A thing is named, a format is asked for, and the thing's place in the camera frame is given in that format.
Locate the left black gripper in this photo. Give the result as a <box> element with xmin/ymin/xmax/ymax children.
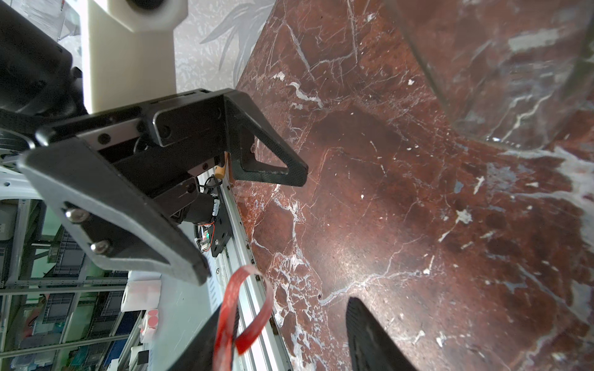
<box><xmin>1</xmin><ymin>90</ymin><xmax>309</xmax><ymax>285</ymax></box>

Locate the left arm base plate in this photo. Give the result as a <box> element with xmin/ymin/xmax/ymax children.
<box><xmin>210</xmin><ymin>198</ymin><xmax>233</xmax><ymax>258</ymax></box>

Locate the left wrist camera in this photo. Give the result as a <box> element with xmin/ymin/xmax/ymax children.
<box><xmin>74</xmin><ymin>1</ymin><xmax>189</xmax><ymax>114</ymax></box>

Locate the clear plastic bottle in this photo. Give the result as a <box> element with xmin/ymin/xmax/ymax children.
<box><xmin>386</xmin><ymin>1</ymin><xmax>593</xmax><ymax>150</ymax></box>

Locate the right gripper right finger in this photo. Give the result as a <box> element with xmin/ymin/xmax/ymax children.
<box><xmin>346</xmin><ymin>297</ymin><xmax>416</xmax><ymax>371</ymax></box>

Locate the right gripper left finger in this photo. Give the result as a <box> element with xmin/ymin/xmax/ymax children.
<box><xmin>169</xmin><ymin>307</ymin><xmax>221</xmax><ymax>371</ymax></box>

